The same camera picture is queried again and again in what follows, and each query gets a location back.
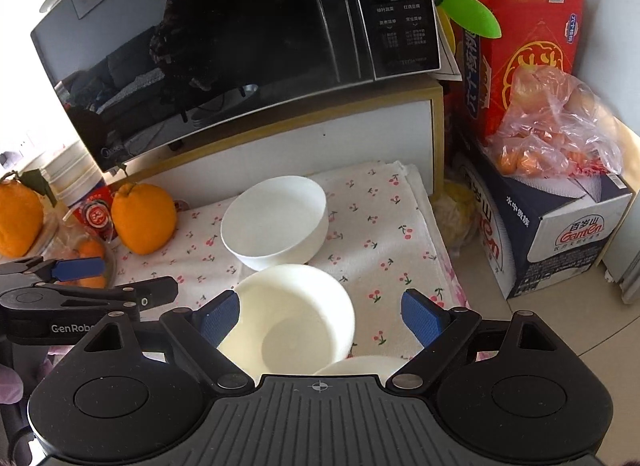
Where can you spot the large orange with leaves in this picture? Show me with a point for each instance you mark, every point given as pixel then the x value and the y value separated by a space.
pixel 17 216

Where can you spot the white bowl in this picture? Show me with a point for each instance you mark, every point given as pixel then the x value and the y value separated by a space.
pixel 355 365
pixel 295 316
pixel 275 216

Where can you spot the plastic bag of oranges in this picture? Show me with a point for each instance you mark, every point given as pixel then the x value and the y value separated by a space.
pixel 550 125

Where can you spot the black microwave oven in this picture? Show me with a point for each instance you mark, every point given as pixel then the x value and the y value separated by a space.
pixel 225 45

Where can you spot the yellow plastic bag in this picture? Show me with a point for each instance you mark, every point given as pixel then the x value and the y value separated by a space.
pixel 455 213

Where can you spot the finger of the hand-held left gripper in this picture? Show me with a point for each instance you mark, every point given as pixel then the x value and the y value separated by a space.
pixel 77 268
pixel 150 291

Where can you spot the red carton box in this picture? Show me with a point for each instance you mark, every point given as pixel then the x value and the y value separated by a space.
pixel 525 45

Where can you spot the cherry print tablecloth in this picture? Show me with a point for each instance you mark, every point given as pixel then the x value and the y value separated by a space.
pixel 390 226

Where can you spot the dark blue carton box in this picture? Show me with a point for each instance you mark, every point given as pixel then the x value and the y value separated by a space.
pixel 565 231

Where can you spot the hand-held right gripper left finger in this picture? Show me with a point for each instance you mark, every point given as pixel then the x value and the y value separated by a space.
pixel 220 318

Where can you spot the glass jar of small oranges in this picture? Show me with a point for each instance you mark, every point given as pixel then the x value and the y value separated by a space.
pixel 95 251

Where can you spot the stack of white containers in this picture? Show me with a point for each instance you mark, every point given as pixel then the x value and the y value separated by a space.
pixel 75 170

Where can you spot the person's left hand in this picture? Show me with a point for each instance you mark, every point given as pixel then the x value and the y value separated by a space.
pixel 11 383

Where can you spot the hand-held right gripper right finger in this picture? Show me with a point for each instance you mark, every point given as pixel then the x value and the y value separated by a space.
pixel 422 318

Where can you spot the white cabinet with wooden trim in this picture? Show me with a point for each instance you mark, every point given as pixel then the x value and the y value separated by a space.
pixel 350 135

